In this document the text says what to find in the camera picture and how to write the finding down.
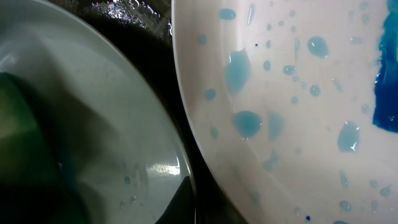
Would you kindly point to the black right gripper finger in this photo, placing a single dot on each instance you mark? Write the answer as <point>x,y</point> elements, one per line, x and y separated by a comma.
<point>181,209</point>

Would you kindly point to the dark grey serving tray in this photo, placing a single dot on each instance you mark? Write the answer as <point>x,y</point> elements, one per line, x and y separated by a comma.
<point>142,30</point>

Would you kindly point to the green sponge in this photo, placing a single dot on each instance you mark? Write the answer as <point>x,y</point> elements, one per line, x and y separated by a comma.
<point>25,156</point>

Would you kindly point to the white plate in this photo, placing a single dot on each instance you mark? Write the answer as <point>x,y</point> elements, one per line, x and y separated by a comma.
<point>293,105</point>
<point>119,155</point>

